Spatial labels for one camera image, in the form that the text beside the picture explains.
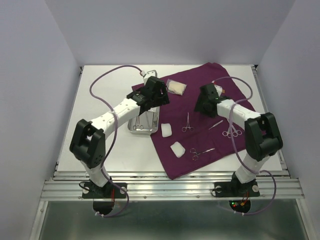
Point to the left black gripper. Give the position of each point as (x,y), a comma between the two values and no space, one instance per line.
(163,99)

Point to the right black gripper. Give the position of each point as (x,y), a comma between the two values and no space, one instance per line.
(199,106)

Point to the stainless steel tray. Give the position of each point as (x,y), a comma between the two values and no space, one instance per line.
(149,120)

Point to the steel hemostat long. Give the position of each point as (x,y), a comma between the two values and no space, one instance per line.
(187,127)

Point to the steel scissors pair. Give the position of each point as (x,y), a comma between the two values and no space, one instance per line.
(236,132)
(227,133)

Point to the steel hemostat bottom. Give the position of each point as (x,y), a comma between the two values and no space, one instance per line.
(197,153)

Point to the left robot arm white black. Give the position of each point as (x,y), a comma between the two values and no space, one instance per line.
(88,143)

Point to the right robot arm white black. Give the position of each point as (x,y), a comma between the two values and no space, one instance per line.
(262,140)

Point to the purple surgical cloth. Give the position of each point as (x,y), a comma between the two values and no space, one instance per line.
(197,140)

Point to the bagged beige bandage roll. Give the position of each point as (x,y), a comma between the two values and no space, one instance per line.
(175,87)

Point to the white gauze pad middle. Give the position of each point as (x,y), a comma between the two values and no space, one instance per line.
(166,130)

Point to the white gauze pad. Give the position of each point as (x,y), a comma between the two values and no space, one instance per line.
(178,149)
(166,130)

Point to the white gauze pad bottom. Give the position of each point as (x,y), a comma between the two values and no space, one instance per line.
(178,149)

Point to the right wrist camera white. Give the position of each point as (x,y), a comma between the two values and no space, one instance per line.
(219,89)

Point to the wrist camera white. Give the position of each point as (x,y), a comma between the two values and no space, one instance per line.
(219,89)
(151,73)

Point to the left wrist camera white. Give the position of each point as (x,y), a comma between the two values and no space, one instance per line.
(151,73)

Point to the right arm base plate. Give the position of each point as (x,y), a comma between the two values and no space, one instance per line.
(234,189)

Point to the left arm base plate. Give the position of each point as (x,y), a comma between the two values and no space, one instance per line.
(109,191)

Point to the aluminium front rail frame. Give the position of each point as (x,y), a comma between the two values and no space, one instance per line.
(156,186)

